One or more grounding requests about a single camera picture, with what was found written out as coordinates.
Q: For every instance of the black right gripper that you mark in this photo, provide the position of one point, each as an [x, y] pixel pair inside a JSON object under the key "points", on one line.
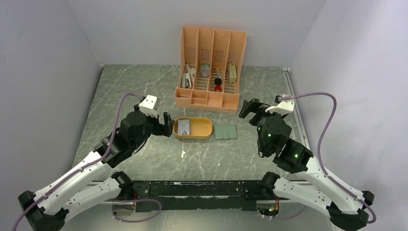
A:
{"points": [[253, 106]]}

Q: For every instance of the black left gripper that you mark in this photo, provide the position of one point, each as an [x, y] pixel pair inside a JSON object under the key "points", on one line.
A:
{"points": [[166, 130]]}

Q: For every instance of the silver credit card stack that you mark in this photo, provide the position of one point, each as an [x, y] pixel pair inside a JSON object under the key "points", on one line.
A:
{"points": [[184, 127]]}

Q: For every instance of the mint green card holder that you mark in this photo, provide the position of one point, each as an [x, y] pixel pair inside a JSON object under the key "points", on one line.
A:
{"points": [[225, 132]]}

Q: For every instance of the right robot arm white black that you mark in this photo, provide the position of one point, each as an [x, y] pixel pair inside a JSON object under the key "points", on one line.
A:
{"points": [[344, 205]]}

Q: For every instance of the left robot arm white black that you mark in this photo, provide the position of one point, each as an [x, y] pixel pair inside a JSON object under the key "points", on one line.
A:
{"points": [[50, 208]]}

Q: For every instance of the yellow oval tray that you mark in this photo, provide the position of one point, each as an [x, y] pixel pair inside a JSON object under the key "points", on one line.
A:
{"points": [[201, 128]]}

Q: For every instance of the pale green eraser box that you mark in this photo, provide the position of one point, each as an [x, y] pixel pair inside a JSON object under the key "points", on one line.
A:
{"points": [[232, 73]]}

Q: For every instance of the red black marker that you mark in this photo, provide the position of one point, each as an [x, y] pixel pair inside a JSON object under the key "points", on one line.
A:
{"points": [[218, 80]]}

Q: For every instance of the grey stapler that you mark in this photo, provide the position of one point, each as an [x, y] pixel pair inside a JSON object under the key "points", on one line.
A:
{"points": [[187, 78]]}

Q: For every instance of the clear tape roll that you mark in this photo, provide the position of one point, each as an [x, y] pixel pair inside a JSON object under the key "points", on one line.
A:
{"points": [[205, 70]]}

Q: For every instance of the orange desk file organizer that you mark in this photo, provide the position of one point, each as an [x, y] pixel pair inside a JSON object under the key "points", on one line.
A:
{"points": [[218, 47]]}

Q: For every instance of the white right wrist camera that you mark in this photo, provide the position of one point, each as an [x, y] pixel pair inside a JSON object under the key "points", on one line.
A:
{"points": [[285, 105]]}

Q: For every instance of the aluminium table edge rail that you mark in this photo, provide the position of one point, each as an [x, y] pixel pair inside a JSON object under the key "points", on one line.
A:
{"points": [[295, 120]]}

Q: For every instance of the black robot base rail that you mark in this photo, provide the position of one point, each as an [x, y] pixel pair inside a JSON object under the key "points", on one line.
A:
{"points": [[192, 195]]}

